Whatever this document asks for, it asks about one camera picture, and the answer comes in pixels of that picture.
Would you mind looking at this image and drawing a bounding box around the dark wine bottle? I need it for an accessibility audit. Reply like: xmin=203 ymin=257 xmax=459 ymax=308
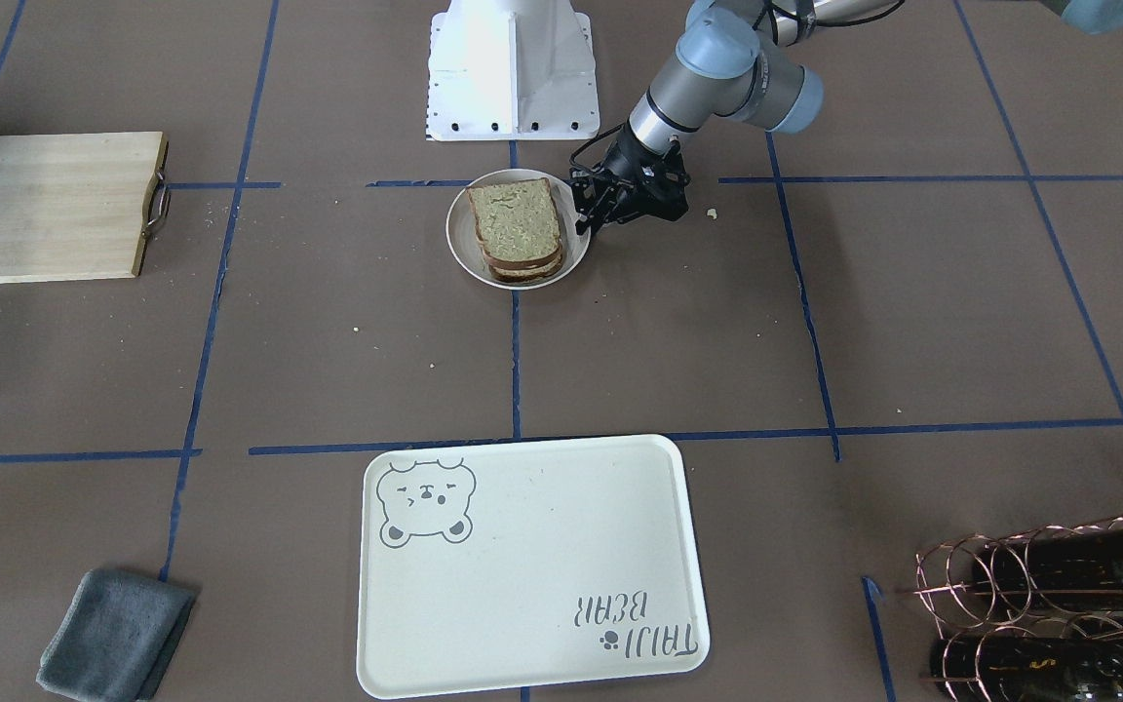
xmin=973 ymin=529 xmax=1123 ymax=613
xmin=926 ymin=633 xmax=1123 ymax=701

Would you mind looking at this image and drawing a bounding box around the dark wine bottle upper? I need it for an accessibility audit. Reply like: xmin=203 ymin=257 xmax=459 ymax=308
xmin=973 ymin=529 xmax=1123 ymax=613

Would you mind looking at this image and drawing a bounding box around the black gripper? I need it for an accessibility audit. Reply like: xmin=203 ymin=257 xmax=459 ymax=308
xmin=569 ymin=124 xmax=664 ymax=236

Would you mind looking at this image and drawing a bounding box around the cream bear tray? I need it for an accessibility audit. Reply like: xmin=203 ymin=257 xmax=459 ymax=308
xmin=356 ymin=434 xmax=712 ymax=699

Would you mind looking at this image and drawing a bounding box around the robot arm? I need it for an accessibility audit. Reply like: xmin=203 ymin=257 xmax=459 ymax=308
xmin=567 ymin=1 xmax=901 ymax=235

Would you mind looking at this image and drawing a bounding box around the white round plate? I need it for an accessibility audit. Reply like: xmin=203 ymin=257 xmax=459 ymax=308
xmin=445 ymin=168 xmax=592 ymax=292

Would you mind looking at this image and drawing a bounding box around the copper wire bottle rack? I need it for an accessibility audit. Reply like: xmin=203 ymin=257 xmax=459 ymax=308
xmin=909 ymin=516 xmax=1123 ymax=701

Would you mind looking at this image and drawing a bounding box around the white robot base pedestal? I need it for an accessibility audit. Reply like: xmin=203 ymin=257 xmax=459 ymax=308
xmin=424 ymin=1 xmax=600 ymax=142

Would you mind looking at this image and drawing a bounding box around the grey folded cloth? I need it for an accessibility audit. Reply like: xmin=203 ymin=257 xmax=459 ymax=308
xmin=36 ymin=568 xmax=197 ymax=701

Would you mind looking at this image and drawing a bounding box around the bread slice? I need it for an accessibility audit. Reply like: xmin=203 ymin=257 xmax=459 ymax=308
xmin=464 ymin=177 xmax=562 ymax=270
xmin=476 ymin=226 xmax=565 ymax=283

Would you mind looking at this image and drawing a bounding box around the dark wine bottle lower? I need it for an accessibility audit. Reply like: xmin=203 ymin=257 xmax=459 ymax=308
xmin=926 ymin=633 xmax=1123 ymax=701

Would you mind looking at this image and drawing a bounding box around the wooden cutting board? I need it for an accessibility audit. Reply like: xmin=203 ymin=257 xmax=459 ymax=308
xmin=0 ymin=133 xmax=168 ymax=284

